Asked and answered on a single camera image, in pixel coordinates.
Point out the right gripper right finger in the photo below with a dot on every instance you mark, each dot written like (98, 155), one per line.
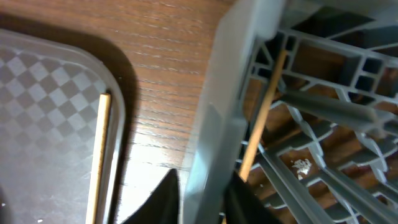
(243, 207)

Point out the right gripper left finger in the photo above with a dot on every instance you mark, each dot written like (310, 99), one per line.
(162, 206)

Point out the wooden chopstick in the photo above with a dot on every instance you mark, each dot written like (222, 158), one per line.
(98, 154)
(260, 123)

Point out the grey dishwasher rack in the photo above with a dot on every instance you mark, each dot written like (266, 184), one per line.
(328, 152)

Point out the brown serving tray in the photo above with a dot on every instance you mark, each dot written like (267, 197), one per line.
(49, 106)

